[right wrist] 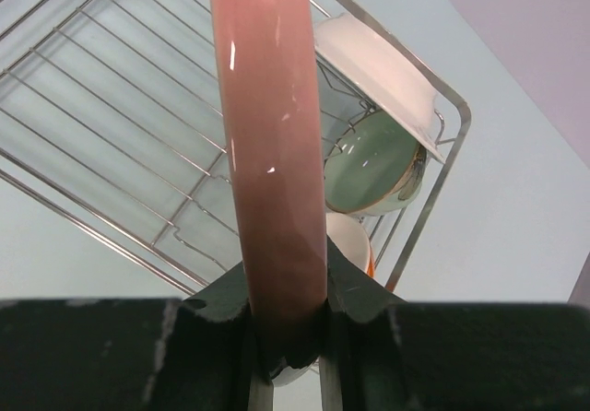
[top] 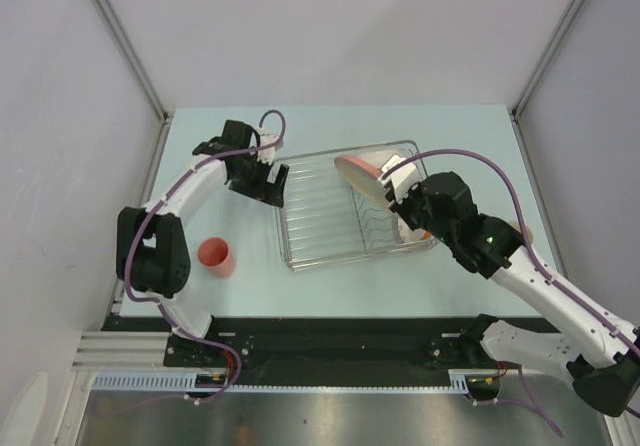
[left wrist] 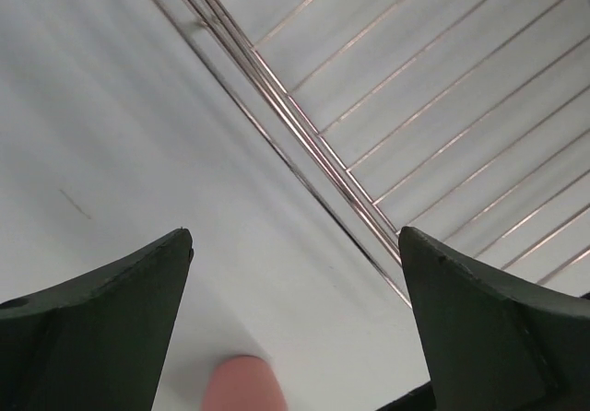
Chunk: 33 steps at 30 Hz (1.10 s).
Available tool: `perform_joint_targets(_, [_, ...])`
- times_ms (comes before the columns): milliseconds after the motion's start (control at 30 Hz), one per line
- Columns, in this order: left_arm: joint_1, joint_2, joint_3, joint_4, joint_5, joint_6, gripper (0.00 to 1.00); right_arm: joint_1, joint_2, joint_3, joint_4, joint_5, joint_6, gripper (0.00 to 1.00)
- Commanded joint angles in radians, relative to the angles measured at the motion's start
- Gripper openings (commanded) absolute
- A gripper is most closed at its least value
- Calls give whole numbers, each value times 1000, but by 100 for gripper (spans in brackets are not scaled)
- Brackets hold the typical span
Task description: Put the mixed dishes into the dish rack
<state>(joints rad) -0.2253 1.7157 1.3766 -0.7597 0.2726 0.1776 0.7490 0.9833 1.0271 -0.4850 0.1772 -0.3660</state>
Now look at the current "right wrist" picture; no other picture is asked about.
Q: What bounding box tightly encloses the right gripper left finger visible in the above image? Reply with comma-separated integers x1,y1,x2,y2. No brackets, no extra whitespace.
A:
1,265,272,410

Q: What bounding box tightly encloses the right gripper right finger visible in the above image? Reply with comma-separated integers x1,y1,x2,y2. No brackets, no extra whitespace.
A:
320,245,589,410

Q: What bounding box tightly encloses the orange and white bowl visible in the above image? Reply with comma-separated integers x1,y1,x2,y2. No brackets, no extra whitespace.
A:
325,213,374,277

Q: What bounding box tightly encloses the green ceramic bowl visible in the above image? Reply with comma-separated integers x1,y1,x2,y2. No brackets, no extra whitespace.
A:
324,111,428,217

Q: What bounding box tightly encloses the white deep plate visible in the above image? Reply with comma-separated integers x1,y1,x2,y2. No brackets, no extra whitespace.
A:
314,14,445,164

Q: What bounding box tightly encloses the cream and pink plate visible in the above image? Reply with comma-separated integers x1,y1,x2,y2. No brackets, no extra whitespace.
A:
210,0,327,370

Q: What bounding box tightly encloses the metal wire dish rack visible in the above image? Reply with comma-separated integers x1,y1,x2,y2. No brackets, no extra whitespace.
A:
0,0,473,295

